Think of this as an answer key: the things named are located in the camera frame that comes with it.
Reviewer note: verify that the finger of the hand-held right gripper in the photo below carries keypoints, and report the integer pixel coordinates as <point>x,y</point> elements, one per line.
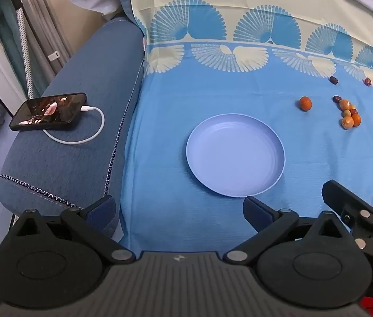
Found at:
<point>341,198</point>

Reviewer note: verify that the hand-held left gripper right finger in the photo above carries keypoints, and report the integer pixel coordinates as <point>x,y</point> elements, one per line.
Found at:
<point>256,210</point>

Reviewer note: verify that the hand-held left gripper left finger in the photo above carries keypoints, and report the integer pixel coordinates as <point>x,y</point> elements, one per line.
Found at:
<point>102,210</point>

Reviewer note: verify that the light purple plate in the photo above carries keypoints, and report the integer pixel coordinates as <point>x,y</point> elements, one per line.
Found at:
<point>236,155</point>

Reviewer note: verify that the red date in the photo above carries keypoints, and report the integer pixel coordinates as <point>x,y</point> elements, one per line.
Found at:
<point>337,98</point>
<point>367,81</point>
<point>354,110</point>
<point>333,80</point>

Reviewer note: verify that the plastic-wrapped small orange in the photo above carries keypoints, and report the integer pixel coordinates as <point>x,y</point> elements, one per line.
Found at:
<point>345,104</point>

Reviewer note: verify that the black smartphone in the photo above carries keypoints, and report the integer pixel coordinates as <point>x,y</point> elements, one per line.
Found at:
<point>49,110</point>

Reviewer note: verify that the blue fan-print bedsheet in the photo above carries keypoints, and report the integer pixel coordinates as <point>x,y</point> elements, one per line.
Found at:
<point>226,72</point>

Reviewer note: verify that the white dotted pole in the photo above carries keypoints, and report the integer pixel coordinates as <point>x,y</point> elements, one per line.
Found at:
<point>26,56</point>

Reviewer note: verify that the grey curtain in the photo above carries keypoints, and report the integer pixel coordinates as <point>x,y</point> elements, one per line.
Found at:
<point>51,23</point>

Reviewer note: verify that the blue denim cushion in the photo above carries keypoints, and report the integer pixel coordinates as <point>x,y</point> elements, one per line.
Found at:
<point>130,0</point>

